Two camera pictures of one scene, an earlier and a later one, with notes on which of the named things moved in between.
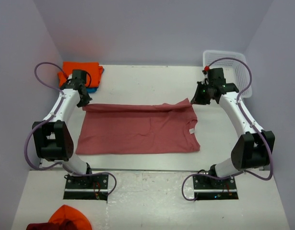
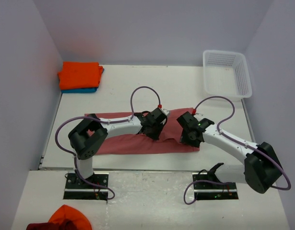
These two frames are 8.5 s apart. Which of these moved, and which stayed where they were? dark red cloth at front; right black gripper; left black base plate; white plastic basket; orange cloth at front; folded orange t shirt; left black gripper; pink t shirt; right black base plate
Moved: pink t shirt; left black gripper; right black gripper
Stayed: folded orange t shirt; orange cloth at front; left black base plate; right black base plate; white plastic basket; dark red cloth at front
